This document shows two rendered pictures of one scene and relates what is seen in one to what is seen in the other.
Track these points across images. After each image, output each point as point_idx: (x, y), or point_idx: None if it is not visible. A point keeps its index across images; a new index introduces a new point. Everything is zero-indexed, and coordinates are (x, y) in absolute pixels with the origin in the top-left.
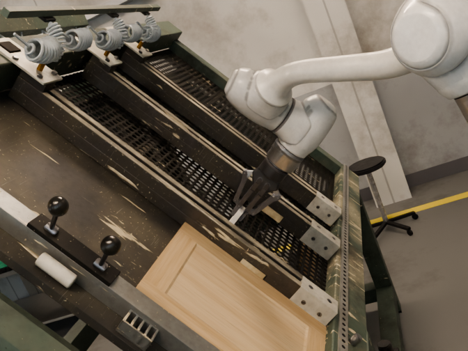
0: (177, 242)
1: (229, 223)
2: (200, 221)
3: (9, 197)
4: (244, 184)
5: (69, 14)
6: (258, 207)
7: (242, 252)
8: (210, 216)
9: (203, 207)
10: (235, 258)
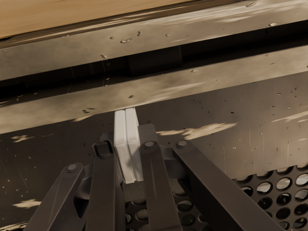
0: None
1: (128, 93)
2: (202, 4)
3: None
4: (230, 212)
5: None
6: (64, 198)
7: (13, 41)
8: (195, 23)
9: (237, 56)
10: (27, 33)
